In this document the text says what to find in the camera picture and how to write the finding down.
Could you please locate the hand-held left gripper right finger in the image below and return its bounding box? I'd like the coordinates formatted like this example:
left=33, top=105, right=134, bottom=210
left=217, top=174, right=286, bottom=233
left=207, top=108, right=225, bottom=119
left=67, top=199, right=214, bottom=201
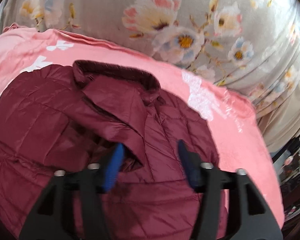
left=177, top=139, right=283, bottom=240

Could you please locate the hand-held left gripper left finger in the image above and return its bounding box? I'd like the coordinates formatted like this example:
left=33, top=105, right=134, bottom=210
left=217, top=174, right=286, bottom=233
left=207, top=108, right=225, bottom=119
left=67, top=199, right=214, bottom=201
left=19, top=142, right=126, bottom=240

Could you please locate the maroon puffer jacket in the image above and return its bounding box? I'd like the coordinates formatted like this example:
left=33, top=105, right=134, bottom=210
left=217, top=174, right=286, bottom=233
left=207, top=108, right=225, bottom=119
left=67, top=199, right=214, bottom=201
left=0, top=59, right=228, bottom=240

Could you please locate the pink printed blanket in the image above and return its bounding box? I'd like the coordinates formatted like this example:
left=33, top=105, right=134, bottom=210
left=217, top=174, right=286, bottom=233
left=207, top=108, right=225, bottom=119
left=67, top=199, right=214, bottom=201
left=0, top=22, right=286, bottom=230

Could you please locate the cluttered dark shelf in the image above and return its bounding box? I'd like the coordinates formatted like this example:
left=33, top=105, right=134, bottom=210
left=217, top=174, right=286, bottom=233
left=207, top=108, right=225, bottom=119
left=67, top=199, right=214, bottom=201
left=271, top=120, right=300, bottom=223

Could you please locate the grey floral sheet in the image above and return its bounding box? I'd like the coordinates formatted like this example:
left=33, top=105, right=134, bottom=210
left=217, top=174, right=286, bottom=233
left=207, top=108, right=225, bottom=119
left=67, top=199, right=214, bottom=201
left=0, top=0, right=300, bottom=113

